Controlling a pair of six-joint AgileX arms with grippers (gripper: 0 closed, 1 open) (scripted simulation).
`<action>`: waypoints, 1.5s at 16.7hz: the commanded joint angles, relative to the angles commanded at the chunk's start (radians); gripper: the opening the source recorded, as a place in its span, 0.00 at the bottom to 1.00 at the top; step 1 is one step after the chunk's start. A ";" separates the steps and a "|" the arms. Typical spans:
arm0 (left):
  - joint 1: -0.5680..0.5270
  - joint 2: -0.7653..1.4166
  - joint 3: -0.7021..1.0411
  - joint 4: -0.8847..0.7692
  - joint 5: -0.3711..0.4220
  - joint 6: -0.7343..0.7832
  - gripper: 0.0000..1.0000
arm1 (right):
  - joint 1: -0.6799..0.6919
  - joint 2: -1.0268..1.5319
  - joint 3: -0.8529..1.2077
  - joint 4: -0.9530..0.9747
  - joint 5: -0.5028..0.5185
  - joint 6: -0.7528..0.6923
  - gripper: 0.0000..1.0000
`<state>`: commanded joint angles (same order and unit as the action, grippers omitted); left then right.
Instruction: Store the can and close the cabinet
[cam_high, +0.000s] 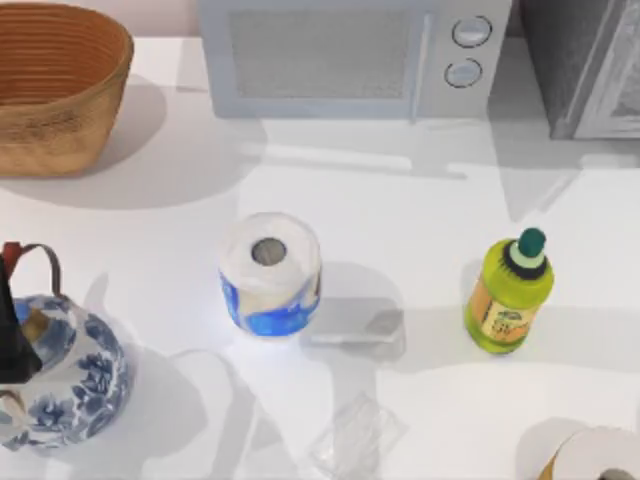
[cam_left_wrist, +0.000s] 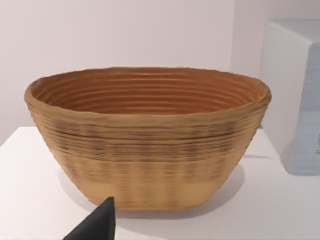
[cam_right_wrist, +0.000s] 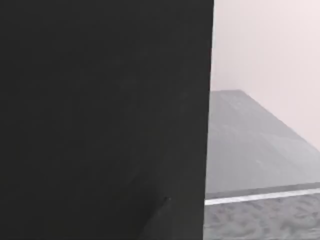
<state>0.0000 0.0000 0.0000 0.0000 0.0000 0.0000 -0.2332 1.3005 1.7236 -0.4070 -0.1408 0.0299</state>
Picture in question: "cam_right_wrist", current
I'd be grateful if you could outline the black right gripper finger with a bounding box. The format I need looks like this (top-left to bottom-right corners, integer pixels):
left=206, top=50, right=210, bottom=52
left=136, top=196, right=174, bottom=240

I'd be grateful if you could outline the large black block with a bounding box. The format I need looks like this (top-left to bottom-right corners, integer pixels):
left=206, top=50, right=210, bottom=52
left=0, top=0, right=215, bottom=240

